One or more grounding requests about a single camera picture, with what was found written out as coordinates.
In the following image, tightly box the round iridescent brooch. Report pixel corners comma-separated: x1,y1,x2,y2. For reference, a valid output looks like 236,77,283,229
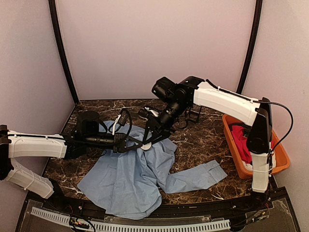
140,143,152,151

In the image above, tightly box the right black frame post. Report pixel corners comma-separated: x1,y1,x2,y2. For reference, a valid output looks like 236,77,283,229
236,0,263,94

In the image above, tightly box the white slotted cable duct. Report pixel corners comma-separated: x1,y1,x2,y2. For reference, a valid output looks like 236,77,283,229
30,207,231,232

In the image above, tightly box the red garment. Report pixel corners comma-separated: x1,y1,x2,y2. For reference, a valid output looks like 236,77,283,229
231,125,276,164

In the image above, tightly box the black front rail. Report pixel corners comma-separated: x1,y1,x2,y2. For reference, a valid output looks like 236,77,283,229
30,187,289,223

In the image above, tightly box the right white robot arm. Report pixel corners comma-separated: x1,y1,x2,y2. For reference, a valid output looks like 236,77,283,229
142,76,275,210

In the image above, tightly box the left black frame post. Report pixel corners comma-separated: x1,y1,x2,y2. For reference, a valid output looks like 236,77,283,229
48,0,79,105

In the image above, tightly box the light blue shirt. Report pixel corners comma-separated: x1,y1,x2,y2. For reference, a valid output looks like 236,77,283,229
77,120,228,220

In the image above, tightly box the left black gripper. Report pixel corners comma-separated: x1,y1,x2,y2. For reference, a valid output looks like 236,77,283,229
84,132,143,153

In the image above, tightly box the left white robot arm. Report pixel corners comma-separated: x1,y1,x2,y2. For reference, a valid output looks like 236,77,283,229
0,111,142,211

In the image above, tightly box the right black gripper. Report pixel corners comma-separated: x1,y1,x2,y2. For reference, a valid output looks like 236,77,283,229
142,99,188,145

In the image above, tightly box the white garment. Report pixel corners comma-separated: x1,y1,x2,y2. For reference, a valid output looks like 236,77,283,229
242,161,253,172

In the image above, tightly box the black frame post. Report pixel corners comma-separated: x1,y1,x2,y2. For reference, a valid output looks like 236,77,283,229
48,0,79,105
236,0,263,94

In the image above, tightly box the orange plastic basin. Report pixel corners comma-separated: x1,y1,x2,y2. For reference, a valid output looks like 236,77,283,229
222,114,290,179

